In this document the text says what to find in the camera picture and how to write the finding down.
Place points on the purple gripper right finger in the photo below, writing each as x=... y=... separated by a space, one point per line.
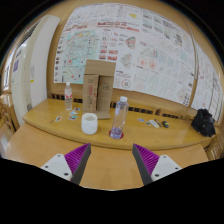
x=153 y=167

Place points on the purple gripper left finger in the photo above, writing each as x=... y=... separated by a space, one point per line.
x=70 y=166

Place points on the clear plastic water bottle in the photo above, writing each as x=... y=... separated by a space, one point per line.
x=120 y=114

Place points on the red-label water bottle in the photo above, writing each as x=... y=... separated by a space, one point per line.
x=68 y=96

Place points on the red round coaster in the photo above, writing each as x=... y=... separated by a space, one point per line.
x=116 y=135

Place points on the small items on bench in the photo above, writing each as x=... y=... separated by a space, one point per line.
x=155 y=123

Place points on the white cup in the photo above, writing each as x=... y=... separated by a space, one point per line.
x=89 y=123

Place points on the small stickers near bottle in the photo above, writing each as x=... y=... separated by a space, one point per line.
x=73 y=115

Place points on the black bag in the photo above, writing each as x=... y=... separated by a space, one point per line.
x=204 y=123

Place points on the brown cardboard box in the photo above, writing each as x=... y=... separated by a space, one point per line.
x=98 y=87

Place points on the white standing air conditioner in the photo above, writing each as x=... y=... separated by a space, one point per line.
x=28 y=82

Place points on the window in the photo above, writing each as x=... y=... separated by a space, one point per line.
x=5 y=78

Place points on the right wall poster sheet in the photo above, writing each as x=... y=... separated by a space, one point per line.
x=209 y=92

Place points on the large wall poster sheet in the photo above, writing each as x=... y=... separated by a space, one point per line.
x=153 y=55

